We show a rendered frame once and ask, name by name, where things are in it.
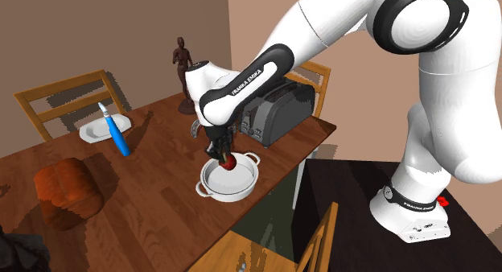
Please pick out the brown bread loaf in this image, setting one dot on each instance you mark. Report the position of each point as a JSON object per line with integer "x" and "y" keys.
{"x": 68, "y": 194}

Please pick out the dark grey toaster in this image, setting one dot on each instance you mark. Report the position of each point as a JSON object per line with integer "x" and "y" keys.
{"x": 282, "y": 110}

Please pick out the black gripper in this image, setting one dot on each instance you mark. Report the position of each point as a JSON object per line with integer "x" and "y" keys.
{"x": 218, "y": 134}

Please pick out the red apple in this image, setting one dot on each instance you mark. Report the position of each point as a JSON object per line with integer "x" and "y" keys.
{"x": 228, "y": 163}

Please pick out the brown human figurine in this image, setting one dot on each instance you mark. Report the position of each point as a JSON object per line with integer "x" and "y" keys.
{"x": 182, "y": 63}

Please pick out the black crumpled object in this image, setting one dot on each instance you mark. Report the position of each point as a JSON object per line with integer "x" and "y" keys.
{"x": 21, "y": 253}

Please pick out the white plate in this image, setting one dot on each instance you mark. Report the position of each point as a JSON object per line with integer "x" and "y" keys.
{"x": 96, "y": 130}

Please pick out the wooden dining table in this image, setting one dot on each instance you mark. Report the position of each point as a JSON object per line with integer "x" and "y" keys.
{"x": 157, "y": 212}

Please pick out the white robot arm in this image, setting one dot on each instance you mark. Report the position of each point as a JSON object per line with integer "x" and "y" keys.
{"x": 451, "y": 118}

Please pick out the wooden chair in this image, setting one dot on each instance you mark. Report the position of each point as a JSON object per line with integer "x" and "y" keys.
{"x": 62, "y": 89}
{"x": 319, "y": 243}
{"x": 319, "y": 77}

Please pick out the black robot stand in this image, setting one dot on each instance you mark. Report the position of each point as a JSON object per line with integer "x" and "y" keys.
{"x": 353, "y": 247}

